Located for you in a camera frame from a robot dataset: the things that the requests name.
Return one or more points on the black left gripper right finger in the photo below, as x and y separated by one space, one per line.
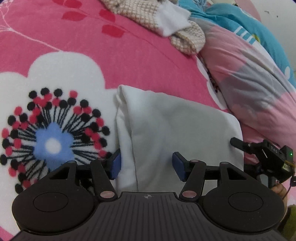
192 174

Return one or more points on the person's right hand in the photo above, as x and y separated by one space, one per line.
281 191

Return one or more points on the white bear print shirt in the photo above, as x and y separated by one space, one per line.
152 126

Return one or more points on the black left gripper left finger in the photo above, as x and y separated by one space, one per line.
103 172

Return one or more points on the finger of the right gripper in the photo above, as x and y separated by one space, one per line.
241 145

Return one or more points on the pink grey blue quilt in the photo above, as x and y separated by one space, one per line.
251 70

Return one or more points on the beige knitted sweater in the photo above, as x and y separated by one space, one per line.
165 18

